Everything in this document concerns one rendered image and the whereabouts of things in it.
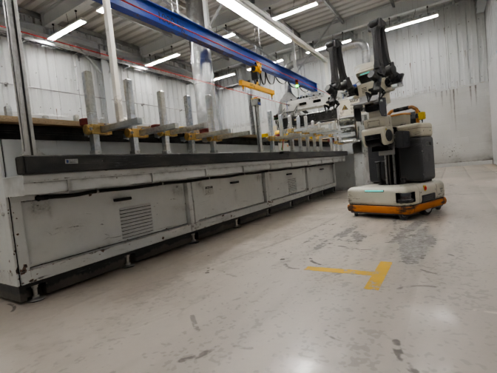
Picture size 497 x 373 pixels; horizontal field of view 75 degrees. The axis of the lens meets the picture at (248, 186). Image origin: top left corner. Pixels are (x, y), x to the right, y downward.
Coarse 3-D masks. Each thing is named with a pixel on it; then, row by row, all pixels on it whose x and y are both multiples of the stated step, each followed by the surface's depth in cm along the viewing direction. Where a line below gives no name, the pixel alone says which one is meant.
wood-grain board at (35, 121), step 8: (0, 120) 147; (8, 120) 150; (16, 120) 153; (40, 120) 161; (48, 120) 165; (56, 120) 168; (64, 120) 172; (144, 128) 216; (240, 136) 317; (248, 136) 328; (256, 136) 341
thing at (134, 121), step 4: (128, 120) 159; (132, 120) 157; (136, 120) 156; (140, 120) 157; (108, 124) 167; (112, 124) 165; (116, 124) 163; (120, 124) 162; (124, 124) 160; (128, 124) 159; (132, 124) 157; (136, 124) 158; (104, 128) 169; (108, 128) 167; (112, 128) 165; (116, 128) 164; (120, 128) 164; (88, 136) 178
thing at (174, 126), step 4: (168, 124) 179; (172, 124) 177; (176, 124) 177; (152, 128) 186; (156, 128) 184; (160, 128) 182; (164, 128) 181; (168, 128) 179; (172, 128) 178; (176, 128) 178; (140, 132) 191; (144, 132) 189; (148, 132) 188; (152, 132) 186; (156, 132) 187; (124, 136) 199
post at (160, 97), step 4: (160, 92) 209; (160, 96) 208; (164, 96) 211; (160, 100) 209; (164, 100) 211; (160, 104) 209; (164, 104) 211; (160, 108) 209; (164, 108) 210; (160, 112) 210; (164, 112) 210; (160, 116) 210; (164, 116) 210; (160, 120) 210; (164, 120) 210; (160, 124) 211; (164, 124) 210; (164, 136) 210; (168, 136) 212; (164, 140) 210; (168, 140) 212; (164, 144) 211; (168, 144) 212; (164, 148) 211; (168, 148) 211
